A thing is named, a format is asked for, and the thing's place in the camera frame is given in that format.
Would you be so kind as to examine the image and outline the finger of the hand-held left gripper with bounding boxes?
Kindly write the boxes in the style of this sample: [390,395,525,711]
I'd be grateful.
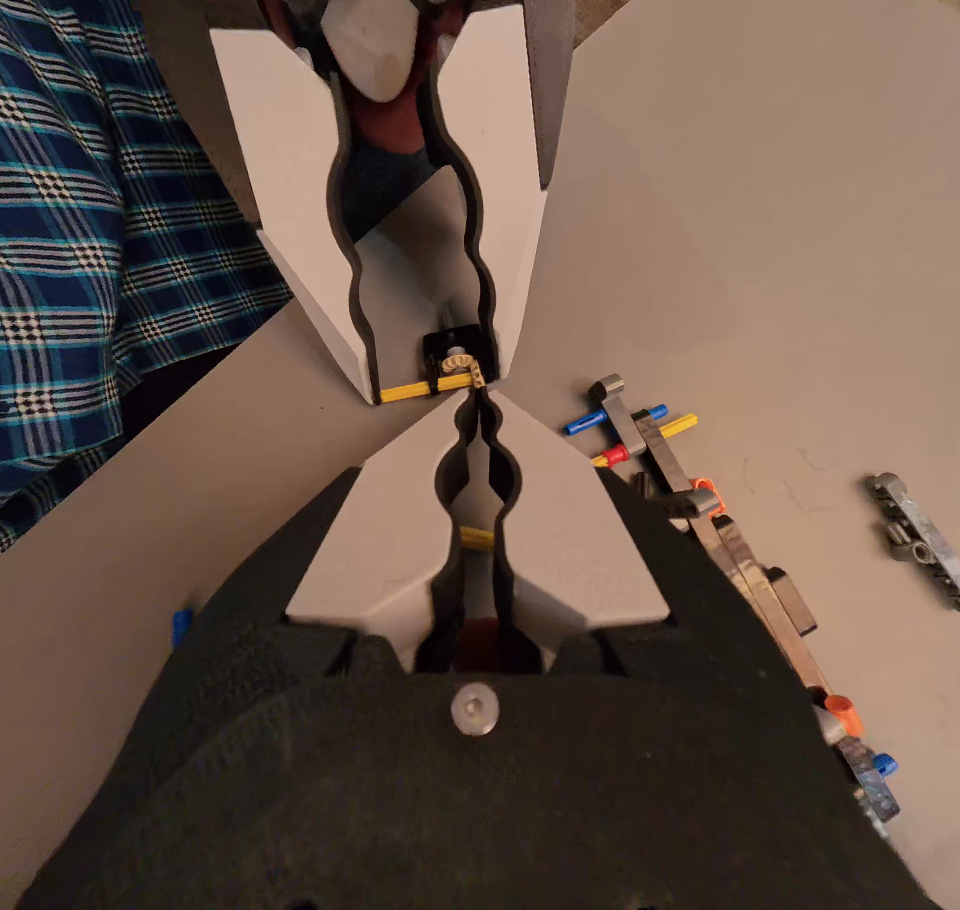
[423,2,550,386]
[208,28,384,407]

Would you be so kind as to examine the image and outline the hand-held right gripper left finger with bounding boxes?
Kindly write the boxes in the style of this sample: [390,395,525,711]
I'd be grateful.
[283,389,483,674]

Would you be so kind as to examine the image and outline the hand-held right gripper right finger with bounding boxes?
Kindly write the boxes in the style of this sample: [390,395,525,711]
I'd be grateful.
[478,388,672,674]

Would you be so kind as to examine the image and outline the black lego gearbox yellow axle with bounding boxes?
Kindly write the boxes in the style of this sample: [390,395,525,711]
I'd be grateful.
[378,322,501,405]

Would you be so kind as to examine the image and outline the grey lego beam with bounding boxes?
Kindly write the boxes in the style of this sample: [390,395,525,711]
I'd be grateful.
[864,472,960,612]

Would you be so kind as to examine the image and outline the blue plaid shirt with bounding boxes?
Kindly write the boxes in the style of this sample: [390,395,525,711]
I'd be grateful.
[0,0,295,552]

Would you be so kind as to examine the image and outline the black grey lego frame assembly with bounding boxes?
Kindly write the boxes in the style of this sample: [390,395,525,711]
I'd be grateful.
[562,373,903,843]

